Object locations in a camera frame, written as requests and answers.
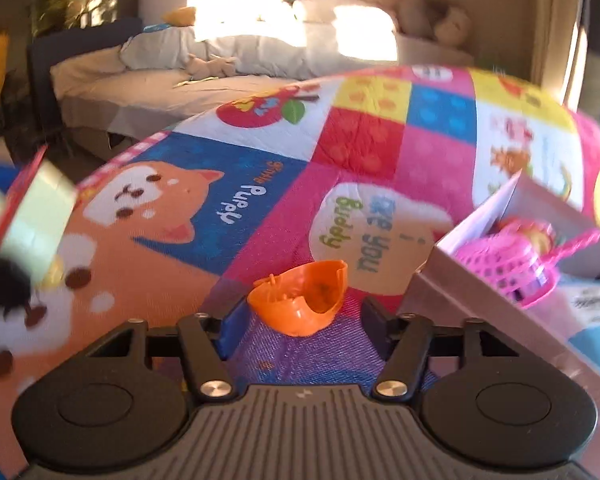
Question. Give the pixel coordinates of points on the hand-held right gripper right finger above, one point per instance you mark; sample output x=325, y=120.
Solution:
x=377, y=317

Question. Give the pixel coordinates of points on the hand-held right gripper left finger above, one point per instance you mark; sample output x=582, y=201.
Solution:
x=232, y=327

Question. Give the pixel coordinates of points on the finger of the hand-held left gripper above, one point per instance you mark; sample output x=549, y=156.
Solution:
x=0, y=280

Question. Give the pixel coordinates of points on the yellow toy camera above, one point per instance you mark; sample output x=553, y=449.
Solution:
x=35, y=220

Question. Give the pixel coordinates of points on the orange plastic half shell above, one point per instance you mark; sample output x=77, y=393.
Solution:
x=300, y=310

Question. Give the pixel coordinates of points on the pink cardboard box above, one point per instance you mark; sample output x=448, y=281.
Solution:
x=480, y=310

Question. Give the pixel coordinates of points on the pink plastic toy basket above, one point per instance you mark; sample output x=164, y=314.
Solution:
x=500, y=260

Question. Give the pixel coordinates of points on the blue snack packet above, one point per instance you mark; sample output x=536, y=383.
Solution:
x=595, y=320

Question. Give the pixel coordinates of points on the colourful cartoon play mat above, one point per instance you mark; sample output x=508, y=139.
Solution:
x=380, y=135

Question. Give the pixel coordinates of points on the bed with white duvet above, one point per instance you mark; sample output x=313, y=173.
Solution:
x=155, y=90

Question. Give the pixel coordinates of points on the small beige plush toy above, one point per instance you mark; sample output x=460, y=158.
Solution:
x=210, y=65

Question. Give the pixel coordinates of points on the leafy house plant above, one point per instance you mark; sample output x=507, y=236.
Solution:
x=70, y=10

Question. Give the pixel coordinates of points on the white bear plush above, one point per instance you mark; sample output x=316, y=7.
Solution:
x=450, y=20

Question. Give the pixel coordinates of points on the yellow plush pillow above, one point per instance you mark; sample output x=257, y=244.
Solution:
x=182, y=15

